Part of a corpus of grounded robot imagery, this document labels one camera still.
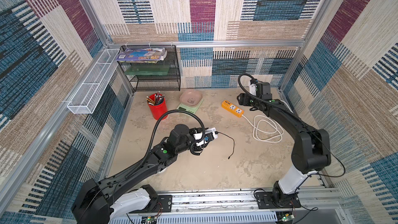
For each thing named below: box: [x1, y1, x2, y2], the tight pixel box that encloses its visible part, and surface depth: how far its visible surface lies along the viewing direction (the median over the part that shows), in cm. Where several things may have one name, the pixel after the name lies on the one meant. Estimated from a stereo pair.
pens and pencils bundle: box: [146, 90, 166, 106], surface depth 98 cm
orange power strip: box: [221, 100, 245, 118], surface depth 107 cm
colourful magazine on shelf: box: [115, 47, 168, 64], surface depth 83 cm
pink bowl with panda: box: [179, 89, 204, 107], surface depth 113 cm
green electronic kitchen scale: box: [176, 99, 205, 115], surface depth 108 cm
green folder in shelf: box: [124, 64, 170, 76], surface depth 97 cm
